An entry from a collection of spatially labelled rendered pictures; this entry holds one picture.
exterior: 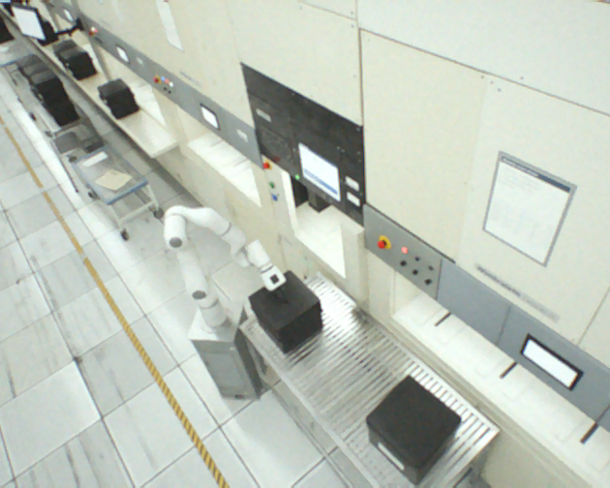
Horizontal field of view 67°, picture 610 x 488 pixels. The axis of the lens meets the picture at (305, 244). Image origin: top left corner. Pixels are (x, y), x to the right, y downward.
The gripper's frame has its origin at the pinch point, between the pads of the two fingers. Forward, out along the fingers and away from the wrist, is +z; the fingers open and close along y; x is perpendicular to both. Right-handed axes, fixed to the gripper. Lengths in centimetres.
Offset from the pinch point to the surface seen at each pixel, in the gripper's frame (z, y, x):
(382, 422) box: 59, -6, -56
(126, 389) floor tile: 15, -99, 132
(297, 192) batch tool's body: -43, 58, 49
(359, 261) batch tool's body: 3.7, 35.0, -27.5
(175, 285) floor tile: -30, -29, 177
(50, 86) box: -274, -20, 294
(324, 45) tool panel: -81, 39, -86
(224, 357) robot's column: 20, -38, 48
